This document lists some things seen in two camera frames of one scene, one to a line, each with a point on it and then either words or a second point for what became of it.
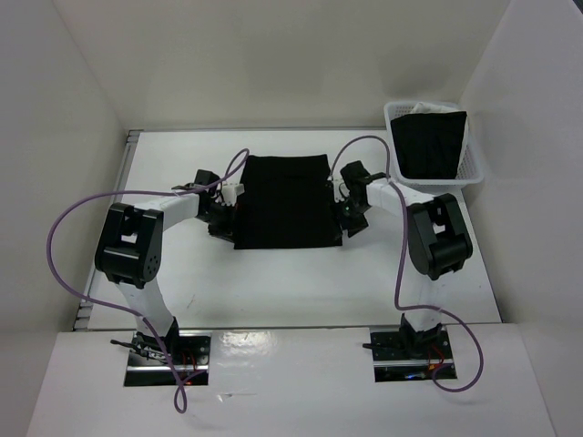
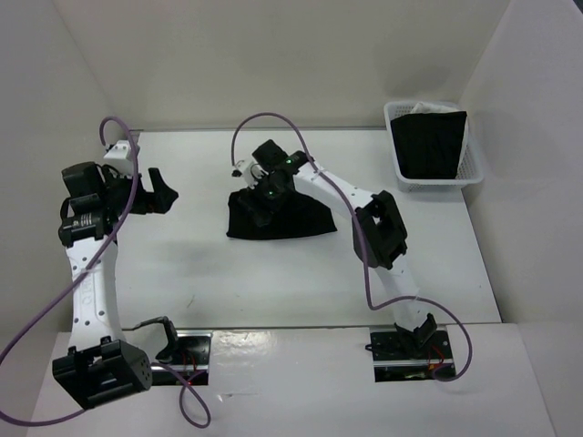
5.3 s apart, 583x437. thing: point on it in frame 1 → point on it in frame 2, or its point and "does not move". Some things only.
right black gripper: x=352 y=227 → x=251 y=199
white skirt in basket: x=424 y=107 does not move
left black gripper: x=227 y=231 → x=160 y=200
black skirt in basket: x=429 y=145 does not move
